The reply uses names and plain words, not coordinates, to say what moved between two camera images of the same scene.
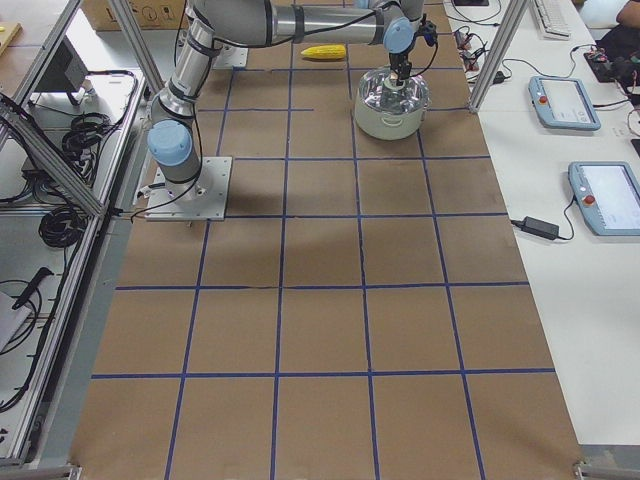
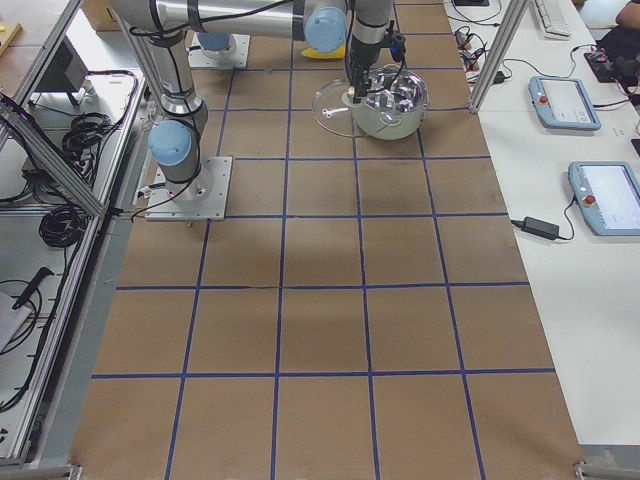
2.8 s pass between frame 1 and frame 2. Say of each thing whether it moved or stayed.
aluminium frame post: stayed
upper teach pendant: stayed
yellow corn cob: stayed
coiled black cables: stayed
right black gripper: moved
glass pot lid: moved
